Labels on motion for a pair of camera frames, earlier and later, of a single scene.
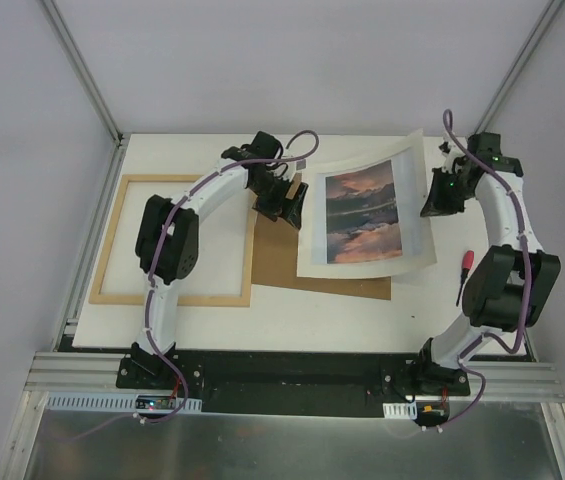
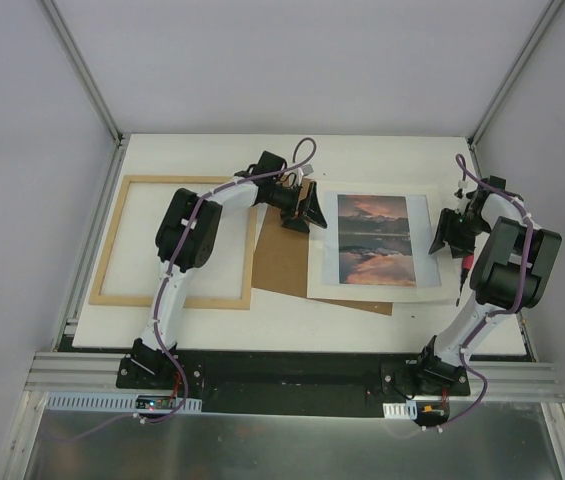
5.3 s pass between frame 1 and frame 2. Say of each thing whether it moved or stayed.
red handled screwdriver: stayed
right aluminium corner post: stayed
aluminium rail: stayed
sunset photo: moved
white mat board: moved
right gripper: moved
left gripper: moved
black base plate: stayed
